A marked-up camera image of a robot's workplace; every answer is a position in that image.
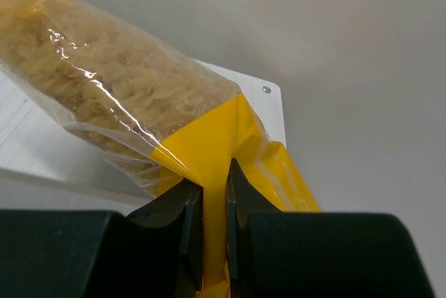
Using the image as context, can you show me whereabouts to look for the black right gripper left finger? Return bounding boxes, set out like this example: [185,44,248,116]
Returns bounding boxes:
[1,180,203,297]

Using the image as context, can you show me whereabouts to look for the yellow fusilli pasta bag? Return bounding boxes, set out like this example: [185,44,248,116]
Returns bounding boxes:
[1,0,318,297]

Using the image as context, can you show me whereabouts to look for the white two-tier shelf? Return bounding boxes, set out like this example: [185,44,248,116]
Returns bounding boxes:
[1,63,286,199]

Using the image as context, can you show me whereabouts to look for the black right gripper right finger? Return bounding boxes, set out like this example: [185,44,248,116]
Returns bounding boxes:
[226,161,434,297]

